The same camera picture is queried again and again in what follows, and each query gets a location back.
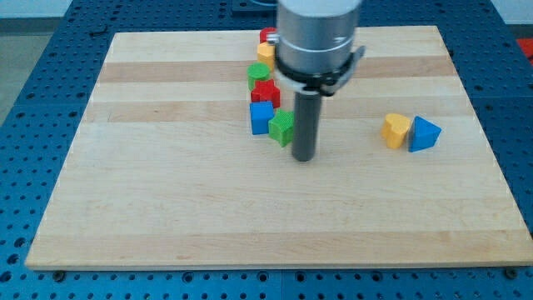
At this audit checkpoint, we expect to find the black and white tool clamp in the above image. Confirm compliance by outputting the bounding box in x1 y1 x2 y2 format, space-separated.
267 33 366 97

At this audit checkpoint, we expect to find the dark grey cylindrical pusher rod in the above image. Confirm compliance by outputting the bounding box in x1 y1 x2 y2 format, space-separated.
291 90 321 162

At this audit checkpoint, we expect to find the green star block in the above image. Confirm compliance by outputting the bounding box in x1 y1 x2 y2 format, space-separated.
268 109 294 148

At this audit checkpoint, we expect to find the blue triangle block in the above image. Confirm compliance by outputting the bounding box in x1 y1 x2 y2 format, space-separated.
408 116 441 153

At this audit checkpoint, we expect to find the yellow hexagon block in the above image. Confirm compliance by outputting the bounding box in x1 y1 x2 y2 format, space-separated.
257 42 275 72

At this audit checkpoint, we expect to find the wooden board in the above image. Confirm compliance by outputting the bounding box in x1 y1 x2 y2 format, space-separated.
26 26 532 271

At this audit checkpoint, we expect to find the blue cube block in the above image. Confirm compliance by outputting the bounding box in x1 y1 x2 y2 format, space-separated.
249 101 274 135

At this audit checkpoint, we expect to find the red star block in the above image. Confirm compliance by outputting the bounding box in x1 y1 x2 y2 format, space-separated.
251 79 281 108

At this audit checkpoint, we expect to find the yellow heart block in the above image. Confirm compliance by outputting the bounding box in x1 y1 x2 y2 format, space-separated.
381 113 411 149

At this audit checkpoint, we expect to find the red cylinder block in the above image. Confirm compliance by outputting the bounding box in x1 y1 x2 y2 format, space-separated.
259 27 278 44

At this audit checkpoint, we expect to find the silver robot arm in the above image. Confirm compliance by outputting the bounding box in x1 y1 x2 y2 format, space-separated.
267 0 366 162

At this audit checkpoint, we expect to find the green cylinder block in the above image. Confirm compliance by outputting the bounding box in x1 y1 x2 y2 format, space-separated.
247 62 271 91

